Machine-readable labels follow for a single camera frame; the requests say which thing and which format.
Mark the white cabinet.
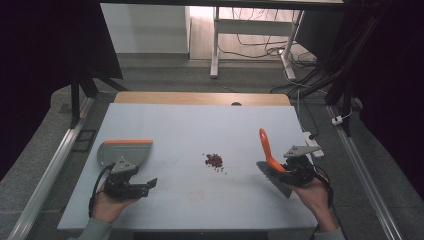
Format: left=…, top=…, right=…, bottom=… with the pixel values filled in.
left=100, top=3, right=192, bottom=55

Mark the orange-handled grey brush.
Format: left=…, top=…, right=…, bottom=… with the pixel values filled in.
left=255, top=127, right=295, bottom=200

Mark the tangle of floor cables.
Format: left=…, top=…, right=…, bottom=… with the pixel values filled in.
left=218, top=8, right=321, bottom=96

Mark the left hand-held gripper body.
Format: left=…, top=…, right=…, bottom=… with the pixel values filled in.
left=103, top=156, right=150, bottom=201

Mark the black metal stand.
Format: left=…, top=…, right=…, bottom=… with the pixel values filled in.
left=289, top=13, right=384, bottom=138
left=68, top=64, right=129, bottom=130

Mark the wooden table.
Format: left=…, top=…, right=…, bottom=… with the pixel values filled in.
left=113, top=91, right=292, bottom=107

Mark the white foam board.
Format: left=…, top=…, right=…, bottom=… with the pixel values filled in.
left=57, top=102, right=319, bottom=232

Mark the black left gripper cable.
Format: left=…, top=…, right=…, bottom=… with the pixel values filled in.
left=87, top=163, right=115, bottom=218

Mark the aluminium rail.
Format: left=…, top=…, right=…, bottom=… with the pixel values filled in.
left=6, top=96, right=97, bottom=240
left=325, top=104, right=405, bottom=240

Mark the black curtain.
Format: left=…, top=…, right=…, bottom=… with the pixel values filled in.
left=0, top=0, right=124, bottom=183
left=333, top=0, right=424, bottom=203

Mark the person's right hand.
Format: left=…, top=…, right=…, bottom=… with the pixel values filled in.
left=285, top=172, right=339, bottom=232

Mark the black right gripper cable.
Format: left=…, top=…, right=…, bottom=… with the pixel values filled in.
left=309, top=165, right=335, bottom=240

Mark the grey dustpan with orange edge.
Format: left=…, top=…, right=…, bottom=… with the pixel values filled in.
left=97, top=138, right=155, bottom=170

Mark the person's left hand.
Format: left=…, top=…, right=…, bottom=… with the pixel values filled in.
left=90, top=186, right=141, bottom=225

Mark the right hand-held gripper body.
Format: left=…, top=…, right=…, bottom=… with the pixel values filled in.
left=278, top=144, right=323, bottom=188

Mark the white desk frame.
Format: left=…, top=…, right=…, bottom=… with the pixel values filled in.
left=209, top=6, right=305, bottom=81

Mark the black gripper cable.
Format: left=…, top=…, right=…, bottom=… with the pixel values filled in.
left=87, top=163, right=115, bottom=218
left=309, top=165, right=335, bottom=240

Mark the white power strip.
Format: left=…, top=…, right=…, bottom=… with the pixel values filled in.
left=302, top=131, right=325, bottom=159

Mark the pile of red beans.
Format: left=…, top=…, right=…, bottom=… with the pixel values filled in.
left=203, top=152, right=228, bottom=175

